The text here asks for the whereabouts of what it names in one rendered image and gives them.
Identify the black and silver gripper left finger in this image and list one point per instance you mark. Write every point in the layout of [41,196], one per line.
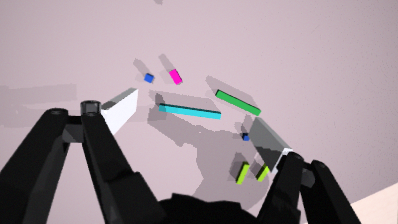
[29,179]

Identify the magenta rod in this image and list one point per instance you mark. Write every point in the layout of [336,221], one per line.
[175,76]

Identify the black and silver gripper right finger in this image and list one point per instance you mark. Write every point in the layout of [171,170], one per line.
[323,200]

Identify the small blue cube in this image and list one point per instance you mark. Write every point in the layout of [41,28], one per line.
[148,77]
[245,137]

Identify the turquoise rod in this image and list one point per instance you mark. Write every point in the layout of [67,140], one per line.
[189,111]

